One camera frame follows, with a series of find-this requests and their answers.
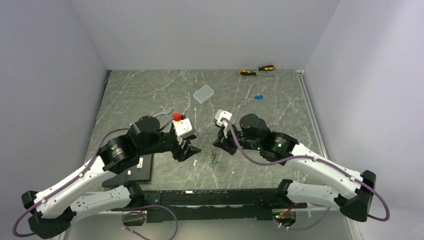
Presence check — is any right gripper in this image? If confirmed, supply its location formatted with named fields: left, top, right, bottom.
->
left=213, top=121, right=262, bottom=156

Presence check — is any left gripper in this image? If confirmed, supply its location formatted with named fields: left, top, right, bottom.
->
left=138, top=131, right=202, bottom=162

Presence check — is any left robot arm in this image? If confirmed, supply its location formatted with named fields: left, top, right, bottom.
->
left=21, top=114, right=201, bottom=239

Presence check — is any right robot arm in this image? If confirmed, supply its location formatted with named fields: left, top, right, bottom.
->
left=213, top=110, right=377, bottom=222

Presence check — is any small silver wrench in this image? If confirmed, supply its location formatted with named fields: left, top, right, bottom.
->
left=241, top=82, right=255, bottom=106

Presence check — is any large silver wrench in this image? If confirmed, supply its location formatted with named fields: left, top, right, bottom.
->
left=152, top=105, right=172, bottom=118

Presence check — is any clear plastic box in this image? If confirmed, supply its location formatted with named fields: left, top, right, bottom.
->
left=192, top=85, right=215, bottom=104

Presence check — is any lower yellow black screwdriver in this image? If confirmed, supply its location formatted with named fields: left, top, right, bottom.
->
left=239, top=69, right=273, bottom=77

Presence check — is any yellow black screwdriver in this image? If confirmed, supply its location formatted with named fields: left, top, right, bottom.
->
left=257, top=65, right=275, bottom=72
left=239, top=69, right=273, bottom=77

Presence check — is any upper yellow black screwdriver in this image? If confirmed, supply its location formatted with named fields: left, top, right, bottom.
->
left=257, top=65, right=275, bottom=72

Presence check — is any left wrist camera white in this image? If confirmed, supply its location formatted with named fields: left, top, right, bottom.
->
left=172, top=113, right=196, bottom=139

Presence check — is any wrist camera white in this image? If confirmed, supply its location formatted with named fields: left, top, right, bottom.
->
left=172, top=113, right=196, bottom=139
left=214, top=109, right=234, bottom=138

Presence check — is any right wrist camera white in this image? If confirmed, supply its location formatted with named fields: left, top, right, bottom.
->
left=214, top=109, right=234, bottom=138

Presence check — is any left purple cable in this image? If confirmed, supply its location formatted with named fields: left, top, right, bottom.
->
left=12, top=117, right=180, bottom=240

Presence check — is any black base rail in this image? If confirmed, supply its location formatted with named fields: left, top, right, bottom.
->
left=122, top=188, right=307, bottom=223

